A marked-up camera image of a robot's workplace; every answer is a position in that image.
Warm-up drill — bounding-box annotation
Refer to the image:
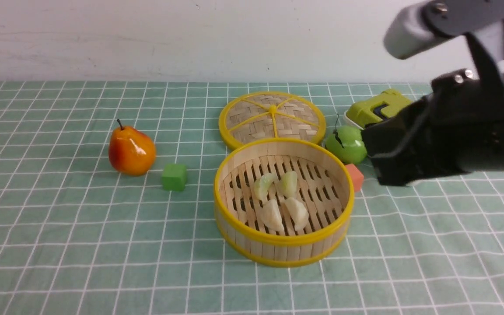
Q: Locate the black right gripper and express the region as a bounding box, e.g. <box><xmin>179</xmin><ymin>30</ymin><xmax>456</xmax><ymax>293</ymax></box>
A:
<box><xmin>361</xmin><ymin>69</ymin><xmax>504</xmax><ymax>187</ymax></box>

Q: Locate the pale green dumpling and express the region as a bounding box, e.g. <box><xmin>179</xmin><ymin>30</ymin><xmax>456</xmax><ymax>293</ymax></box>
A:
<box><xmin>278</xmin><ymin>170</ymin><xmax>298</xmax><ymax>199</ymax></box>

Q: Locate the cream dumpling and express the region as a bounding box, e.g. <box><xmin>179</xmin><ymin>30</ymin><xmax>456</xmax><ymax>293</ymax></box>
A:
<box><xmin>284</xmin><ymin>197</ymin><xmax>309</xmax><ymax>231</ymax></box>

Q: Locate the light green dumpling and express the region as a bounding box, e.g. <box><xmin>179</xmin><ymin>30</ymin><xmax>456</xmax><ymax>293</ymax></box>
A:
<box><xmin>252</xmin><ymin>173</ymin><xmax>278</xmax><ymax>202</ymax></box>

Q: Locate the beige dumpling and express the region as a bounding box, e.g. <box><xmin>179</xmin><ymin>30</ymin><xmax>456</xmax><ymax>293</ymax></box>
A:
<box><xmin>260</xmin><ymin>199</ymin><xmax>285</xmax><ymax>232</ymax></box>

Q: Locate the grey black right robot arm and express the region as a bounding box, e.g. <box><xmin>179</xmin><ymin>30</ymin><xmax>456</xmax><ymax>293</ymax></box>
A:
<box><xmin>361</xmin><ymin>0</ymin><xmax>504</xmax><ymax>187</ymax></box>

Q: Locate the yellow bamboo steamer tray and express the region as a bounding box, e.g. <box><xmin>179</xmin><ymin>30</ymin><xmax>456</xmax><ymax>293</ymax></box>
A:
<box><xmin>213</xmin><ymin>138</ymin><xmax>355</xmax><ymax>267</ymax></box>

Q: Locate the yellow woven steamer lid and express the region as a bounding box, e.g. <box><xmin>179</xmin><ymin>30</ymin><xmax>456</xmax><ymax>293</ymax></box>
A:
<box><xmin>218</xmin><ymin>91</ymin><xmax>327</xmax><ymax>150</ymax></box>

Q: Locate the green white lunch box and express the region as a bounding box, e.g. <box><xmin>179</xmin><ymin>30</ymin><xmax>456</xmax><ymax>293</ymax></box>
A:
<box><xmin>343</xmin><ymin>88</ymin><xmax>412</xmax><ymax>130</ymax></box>

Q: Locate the orange foam cube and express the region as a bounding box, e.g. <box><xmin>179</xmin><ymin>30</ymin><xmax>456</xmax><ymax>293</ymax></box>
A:
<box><xmin>345</xmin><ymin>164</ymin><xmax>364</xmax><ymax>192</ymax></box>

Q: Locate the green toy apple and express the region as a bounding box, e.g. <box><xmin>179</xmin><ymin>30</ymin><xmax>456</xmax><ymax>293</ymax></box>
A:
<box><xmin>325</xmin><ymin>125</ymin><xmax>367</xmax><ymax>164</ymax></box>

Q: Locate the green foam cube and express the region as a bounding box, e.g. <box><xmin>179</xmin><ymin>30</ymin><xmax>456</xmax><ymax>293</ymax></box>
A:
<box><xmin>161</xmin><ymin>163</ymin><xmax>188</xmax><ymax>192</ymax></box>

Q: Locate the orange red toy pear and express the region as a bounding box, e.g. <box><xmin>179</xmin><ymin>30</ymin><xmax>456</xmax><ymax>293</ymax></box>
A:
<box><xmin>108</xmin><ymin>119</ymin><xmax>156</xmax><ymax>177</ymax></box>

